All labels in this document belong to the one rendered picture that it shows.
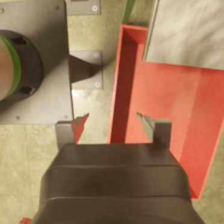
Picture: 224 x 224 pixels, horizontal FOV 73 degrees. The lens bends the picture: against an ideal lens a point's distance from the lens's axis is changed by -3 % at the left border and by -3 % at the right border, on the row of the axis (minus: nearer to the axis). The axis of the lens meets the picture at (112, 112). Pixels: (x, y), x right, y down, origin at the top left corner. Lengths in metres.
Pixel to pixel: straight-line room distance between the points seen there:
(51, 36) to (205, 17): 0.34
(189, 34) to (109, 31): 0.91
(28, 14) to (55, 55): 0.09
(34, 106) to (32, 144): 1.20
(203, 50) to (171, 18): 0.12
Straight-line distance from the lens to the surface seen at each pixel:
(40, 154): 1.59
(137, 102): 0.74
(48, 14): 0.38
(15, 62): 0.31
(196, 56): 0.48
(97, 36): 1.29
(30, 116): 0.40
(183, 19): 0.43
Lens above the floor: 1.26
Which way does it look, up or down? 76 degrees down
